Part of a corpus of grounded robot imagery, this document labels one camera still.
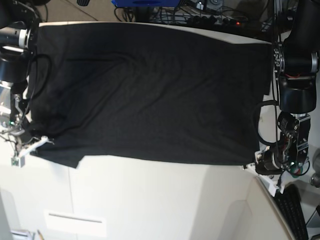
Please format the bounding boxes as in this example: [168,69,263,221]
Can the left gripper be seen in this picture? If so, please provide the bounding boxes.
[254,147,284,175]

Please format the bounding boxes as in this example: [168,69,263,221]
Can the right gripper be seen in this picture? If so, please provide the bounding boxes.
[7,123,40,150]

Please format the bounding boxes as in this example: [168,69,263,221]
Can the black t-shirt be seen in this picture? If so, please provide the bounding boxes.
[29,23,272,168]

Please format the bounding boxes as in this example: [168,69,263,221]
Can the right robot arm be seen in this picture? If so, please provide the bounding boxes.
[0,0,48,151]

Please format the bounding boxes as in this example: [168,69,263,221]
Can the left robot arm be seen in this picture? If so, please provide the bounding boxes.
[254,0,320,177]

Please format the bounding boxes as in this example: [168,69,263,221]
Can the green tape roll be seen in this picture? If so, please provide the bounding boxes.
[289,166,304,178]

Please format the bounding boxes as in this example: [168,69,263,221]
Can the black keyboard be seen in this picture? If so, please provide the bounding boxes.
[273,184,309,240]

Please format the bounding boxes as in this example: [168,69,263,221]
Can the metal cylinder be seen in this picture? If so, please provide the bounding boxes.
[309,153,320,189]

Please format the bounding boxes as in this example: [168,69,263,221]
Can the black power strip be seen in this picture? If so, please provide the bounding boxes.
[186,15,242,27]

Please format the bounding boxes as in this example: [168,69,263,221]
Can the blue box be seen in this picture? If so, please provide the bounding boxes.
[111,0,180,8]

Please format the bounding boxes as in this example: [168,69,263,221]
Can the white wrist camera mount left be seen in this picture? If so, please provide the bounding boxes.
[242,163,285,197]

